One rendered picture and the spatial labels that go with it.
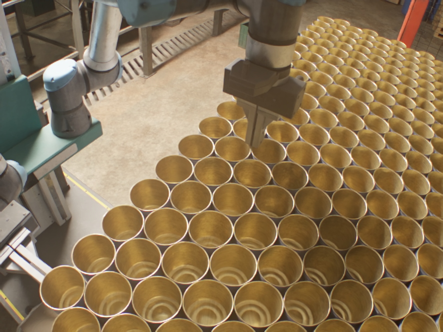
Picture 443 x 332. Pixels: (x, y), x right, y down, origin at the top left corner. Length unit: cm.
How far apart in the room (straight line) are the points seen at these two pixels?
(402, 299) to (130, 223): 47
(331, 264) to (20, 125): 102
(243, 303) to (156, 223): 19
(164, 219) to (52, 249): 108
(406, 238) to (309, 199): 21
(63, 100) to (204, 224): 69
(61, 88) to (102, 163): 132
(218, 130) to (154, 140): 175
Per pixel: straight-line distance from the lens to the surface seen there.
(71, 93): 108
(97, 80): 110
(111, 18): 93
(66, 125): 114
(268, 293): 50
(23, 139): 122
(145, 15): 43
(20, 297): 153
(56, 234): 162
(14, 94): 114
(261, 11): 47
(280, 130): 72
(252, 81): 45
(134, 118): 267
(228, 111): 76
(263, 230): 56
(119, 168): 226
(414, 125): 91
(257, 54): 49
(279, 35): 47
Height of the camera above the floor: 159
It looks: 45 degrees down
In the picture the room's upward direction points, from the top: 7 degrees clockwise
